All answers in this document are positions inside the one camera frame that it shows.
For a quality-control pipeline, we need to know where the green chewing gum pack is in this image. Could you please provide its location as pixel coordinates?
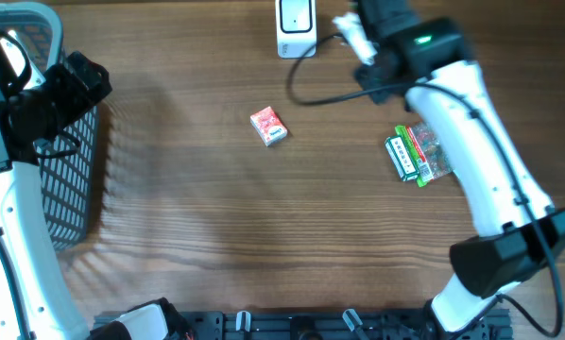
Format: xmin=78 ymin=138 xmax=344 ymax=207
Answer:
xmin=385 ymin=136 xmax=419 ymax=181

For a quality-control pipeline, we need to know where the green snack bag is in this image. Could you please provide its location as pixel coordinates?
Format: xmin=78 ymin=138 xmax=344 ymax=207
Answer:
xmin=395 ymin=122 xmax=454 ymax=187

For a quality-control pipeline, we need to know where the red small box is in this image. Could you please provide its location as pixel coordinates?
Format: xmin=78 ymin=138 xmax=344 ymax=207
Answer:
xmin=250 ymin=107 xmax=288 ymax=146

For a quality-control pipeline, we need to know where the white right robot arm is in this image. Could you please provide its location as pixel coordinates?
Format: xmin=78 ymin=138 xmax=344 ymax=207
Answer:
xmin=356 ymin=1 xmax=565 ymax=336

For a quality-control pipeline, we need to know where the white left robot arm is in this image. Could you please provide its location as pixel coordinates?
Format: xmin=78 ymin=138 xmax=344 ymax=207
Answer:
xmin=0 ymin=31 xmax=194 ymax=339

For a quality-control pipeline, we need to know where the white barcode scanner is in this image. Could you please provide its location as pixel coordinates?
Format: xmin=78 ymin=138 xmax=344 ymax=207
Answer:
xmin=275 ymin=0 xmax=317 ymax=59

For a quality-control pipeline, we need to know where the grey plastic mesh basket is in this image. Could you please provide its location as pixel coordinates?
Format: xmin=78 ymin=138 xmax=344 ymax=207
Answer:
xmin=0 ymin=2 xmax=99 ymax=251

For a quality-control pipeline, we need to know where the black mounting rail base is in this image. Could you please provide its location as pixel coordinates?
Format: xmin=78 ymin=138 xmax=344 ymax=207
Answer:
xmin=92 ymin=306 xmax=515 ymax=340

